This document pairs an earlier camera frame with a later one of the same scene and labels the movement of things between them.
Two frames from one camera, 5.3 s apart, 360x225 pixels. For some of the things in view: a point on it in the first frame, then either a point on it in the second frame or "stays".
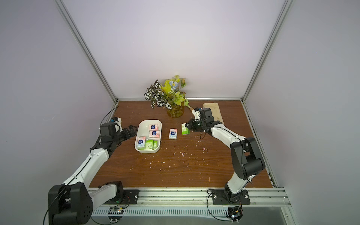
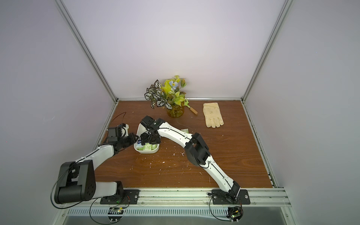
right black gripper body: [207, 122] -> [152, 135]
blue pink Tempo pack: [141, 142] stays
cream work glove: [215, 111] stays
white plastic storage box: [142, 131] stays
